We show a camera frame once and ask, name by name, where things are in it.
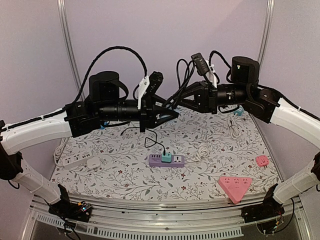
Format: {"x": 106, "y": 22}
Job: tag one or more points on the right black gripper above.
{"x": 213, "y": 99}

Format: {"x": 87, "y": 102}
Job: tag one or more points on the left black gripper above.
{"x": 150, "y": 111}

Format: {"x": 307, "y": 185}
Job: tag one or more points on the teal power strip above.
{"x": 239, "y": 112}

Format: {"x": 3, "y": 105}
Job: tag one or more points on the teal plug adapter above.
{"x": 166, "y": 158}

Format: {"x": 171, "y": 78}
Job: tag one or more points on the purple power strip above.
{"x": 178, "y": 161}

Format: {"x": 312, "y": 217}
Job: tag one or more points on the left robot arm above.
{"x": 103, "y": 107}

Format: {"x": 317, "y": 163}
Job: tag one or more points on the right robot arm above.
{"x": 268, "y": 105}

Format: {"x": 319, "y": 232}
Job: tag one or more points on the blue plug adapter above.
{"x": 104, "y": 125}

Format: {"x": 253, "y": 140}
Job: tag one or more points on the floral table mat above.
{"x": 213, "y": 146}

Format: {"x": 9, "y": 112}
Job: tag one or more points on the white charger adapter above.
{"x": 93, "y": 163}

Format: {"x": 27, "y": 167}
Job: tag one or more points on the small pink square adapter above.
{"x": 262, "y": 160}

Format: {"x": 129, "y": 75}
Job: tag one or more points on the white power strip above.
{"x": 77, "y": 159}

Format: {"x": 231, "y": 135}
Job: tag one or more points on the pink triangular power strip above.
{"x": 235, "y": 187}

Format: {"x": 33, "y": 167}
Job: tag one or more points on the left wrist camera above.
{"x": 149, "y": 85}

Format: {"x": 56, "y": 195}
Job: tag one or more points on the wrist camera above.
{"x": 205, "y": 70}
{"x": 149, "y": 85}

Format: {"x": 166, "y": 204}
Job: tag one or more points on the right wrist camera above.
{"x": 205, "y": 70}

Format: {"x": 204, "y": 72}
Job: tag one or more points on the aluminium front rail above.
{"x": 211, "y": 219}

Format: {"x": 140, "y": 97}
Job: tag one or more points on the right aluminium frame post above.
{"x": 266, "y": 30}

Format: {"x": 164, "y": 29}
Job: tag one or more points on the aluminium frame post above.
{"x": 266, "y": 30}
{"x": 61, "y": 6}

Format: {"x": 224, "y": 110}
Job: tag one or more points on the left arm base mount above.
{"x": 65, "y": 209}

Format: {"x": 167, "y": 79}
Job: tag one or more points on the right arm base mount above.
{"x": 267, "y": 209}

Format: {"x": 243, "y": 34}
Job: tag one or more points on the left aluminium frame post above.
{"x": 61, "y": 6}

